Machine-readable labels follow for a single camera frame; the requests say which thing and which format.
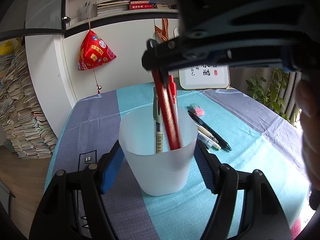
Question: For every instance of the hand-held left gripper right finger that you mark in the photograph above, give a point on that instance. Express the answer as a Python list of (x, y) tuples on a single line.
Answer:
[(203, 167)]

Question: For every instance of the dark red patterned pen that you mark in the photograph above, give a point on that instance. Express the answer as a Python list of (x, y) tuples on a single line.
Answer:
[(170, 122)]

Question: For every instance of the tall pile of papers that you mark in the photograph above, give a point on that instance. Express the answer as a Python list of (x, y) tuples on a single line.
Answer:
[(20, 120)]

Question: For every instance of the pink and green eraser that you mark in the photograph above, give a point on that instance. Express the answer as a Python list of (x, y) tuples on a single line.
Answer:
[(197, 110)]

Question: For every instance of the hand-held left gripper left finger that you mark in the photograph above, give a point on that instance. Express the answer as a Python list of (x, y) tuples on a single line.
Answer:
[(113, 167)]

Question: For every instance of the clear jar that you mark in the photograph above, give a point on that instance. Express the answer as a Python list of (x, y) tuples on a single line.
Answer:
[(87, 11)]

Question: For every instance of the frosted plastic cup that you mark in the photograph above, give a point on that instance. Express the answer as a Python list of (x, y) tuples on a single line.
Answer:
[(160, 172)]

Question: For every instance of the bright red pen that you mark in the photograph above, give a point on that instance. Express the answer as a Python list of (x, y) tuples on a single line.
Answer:
[(173, 90)]

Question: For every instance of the green potted plant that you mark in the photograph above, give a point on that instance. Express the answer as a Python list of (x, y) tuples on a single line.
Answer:
[(277, 97)]

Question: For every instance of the black pen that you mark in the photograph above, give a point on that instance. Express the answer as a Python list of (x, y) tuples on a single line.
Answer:
[(212, 135)]

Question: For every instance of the labelled clear pen grey grip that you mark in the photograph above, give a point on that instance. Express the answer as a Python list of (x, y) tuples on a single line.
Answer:
[(158, 135)]

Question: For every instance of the person's right hand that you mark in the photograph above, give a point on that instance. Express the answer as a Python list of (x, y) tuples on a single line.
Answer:
[(311, 130)]

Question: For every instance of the stack of white books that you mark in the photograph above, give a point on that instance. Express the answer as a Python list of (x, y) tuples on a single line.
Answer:
[(112, 6)]

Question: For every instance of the white bookshelf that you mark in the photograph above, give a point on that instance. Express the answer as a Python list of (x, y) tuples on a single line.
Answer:
[(112, 18)]

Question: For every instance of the white pen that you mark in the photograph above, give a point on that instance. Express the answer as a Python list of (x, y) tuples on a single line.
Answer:
[(210, 138)]

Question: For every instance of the framed calligraphy sign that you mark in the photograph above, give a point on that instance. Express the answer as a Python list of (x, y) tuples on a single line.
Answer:
[(195, 80)]

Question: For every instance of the blue and grey tablecloth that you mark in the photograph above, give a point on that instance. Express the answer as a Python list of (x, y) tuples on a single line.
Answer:
[(250, 142)]

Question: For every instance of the grey glass cabinet door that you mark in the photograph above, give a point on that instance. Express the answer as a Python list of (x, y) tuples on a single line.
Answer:
[(42, 5)]

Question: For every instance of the small book stack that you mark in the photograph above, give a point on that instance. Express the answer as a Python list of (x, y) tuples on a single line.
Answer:
[(162, 5)]

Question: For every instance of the red pyramid hanging ornament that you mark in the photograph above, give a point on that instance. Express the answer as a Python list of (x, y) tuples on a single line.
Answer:
[(95, 52)]

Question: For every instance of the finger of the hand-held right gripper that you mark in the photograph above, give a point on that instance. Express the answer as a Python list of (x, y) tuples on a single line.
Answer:
[(166, 77), (160, 58)]

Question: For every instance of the red book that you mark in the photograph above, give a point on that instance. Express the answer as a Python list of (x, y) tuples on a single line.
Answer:
[(140, 6)]

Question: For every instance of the orange striped ribbon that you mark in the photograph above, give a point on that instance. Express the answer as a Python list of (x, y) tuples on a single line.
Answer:
[(165, 30)]

